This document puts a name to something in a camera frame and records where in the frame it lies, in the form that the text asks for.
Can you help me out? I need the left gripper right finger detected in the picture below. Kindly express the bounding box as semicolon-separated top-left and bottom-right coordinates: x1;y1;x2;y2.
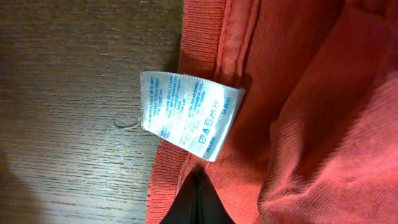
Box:
198;174;234;224

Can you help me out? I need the orange soccer t-shirt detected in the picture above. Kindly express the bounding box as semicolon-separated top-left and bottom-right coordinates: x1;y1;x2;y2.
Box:
146;0;397;223

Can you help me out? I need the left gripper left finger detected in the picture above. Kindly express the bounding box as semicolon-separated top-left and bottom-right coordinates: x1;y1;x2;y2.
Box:
160;174;197;224

